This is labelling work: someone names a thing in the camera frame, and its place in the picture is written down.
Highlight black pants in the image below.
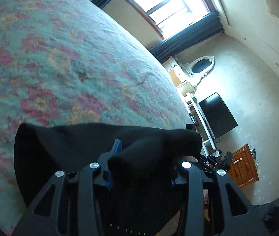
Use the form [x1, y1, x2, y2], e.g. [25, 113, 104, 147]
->
[14, 123, 202, 235]

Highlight wooden door cabinet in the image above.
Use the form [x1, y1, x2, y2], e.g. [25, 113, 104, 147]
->
[228, 144, 259, 189]

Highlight black flat television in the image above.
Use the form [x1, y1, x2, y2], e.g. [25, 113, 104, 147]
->
[199, 92, 238, 138]

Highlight white tv console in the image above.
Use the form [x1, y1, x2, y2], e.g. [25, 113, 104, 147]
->
[184, 92, 221, 157]

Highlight white dressing table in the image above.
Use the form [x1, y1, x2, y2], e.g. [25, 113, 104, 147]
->
[162, 57, 195, 96]

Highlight white oval vanity mirror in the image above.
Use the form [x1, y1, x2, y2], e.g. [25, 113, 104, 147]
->
[184, 56, 215, 88]

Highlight right dark blue curtain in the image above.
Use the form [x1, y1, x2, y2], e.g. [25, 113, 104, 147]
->
[149, 11, 224, 63]

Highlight bright window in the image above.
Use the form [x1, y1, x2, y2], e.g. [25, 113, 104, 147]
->
[126, 0, 215, 40]

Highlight floral bedspread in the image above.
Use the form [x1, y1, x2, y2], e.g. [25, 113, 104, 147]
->
[0, 0, 190, 235]

